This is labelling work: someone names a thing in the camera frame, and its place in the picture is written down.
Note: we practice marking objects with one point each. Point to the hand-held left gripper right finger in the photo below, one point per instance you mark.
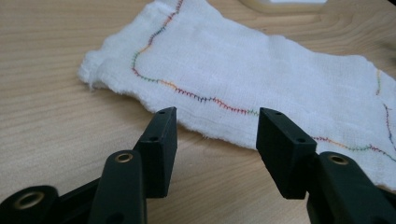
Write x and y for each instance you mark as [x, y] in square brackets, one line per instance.
[286, 155]

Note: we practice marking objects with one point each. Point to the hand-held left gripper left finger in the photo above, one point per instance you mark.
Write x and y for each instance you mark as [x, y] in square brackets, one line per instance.
[155, 155]

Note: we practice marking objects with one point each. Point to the white cloth with coloured stitching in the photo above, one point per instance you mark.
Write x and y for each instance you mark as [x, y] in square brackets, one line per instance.
[243, 71]

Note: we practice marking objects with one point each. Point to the white object with beige rim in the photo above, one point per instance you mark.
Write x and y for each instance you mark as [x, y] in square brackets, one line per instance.
[280, 4]

